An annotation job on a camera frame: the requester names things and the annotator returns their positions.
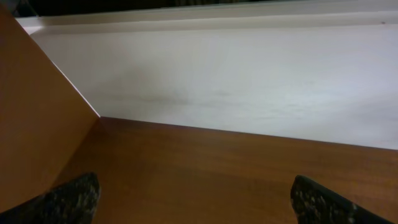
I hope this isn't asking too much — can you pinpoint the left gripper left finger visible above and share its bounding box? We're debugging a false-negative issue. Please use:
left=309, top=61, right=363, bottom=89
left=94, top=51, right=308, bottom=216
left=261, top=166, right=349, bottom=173
left=1, top=172, right=101, bottom=224

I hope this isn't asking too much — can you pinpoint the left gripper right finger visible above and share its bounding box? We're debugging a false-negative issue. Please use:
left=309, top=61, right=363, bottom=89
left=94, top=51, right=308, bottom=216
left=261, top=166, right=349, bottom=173
left=290, top=175, right=392, bottom=224

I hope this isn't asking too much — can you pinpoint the brown wooden side panel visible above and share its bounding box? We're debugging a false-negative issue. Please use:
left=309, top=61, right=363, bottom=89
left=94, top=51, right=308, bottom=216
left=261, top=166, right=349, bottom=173
left=1, top=7, right=98, bottom=211

